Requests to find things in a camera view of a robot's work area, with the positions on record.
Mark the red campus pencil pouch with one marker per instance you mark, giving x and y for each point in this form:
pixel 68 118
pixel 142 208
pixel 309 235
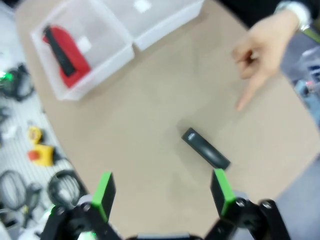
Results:
pixel 75 50

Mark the person in black jacket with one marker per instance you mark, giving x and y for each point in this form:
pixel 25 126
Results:
pixel 250 11

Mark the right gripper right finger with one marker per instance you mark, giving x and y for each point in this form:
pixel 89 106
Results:
pixel 225 197

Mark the yellow tape roll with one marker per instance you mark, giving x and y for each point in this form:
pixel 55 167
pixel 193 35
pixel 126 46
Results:
pixel 35 135

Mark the person's left hand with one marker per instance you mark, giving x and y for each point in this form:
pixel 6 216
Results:
pixel 267 47

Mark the black stapler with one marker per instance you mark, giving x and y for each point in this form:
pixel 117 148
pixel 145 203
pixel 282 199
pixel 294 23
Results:
pixel 205 148

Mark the yellow emergency stop button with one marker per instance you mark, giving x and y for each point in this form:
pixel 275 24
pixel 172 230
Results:
pixel 42 155

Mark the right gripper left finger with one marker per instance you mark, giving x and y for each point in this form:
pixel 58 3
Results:
pixel 101 200

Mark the white perforated plastic basket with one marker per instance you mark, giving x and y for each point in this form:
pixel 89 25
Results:
pixel 100 65
pixel 160 30

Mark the silver wristwatch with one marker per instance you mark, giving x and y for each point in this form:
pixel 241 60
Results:
pixel 300 15

